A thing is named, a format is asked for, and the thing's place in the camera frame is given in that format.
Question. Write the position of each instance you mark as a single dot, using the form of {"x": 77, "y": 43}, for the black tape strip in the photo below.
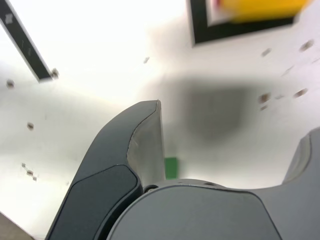
{"x": 25, "y": 42}

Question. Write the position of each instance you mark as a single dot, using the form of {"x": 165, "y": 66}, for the black tape square outline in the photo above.
{"x": 200, "y": 27}

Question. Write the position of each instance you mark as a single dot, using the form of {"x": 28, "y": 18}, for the green cube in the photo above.
{"x": 171, "y": 168}

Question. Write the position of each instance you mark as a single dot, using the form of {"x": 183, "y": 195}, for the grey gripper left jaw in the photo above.
{"x": 107, "y": 155}

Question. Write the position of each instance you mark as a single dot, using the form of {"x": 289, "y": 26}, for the yellow cube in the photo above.
{"x": 262, "y": 10}

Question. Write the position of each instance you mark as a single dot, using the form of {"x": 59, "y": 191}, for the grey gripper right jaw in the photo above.
{"x": 200, "y": 215}

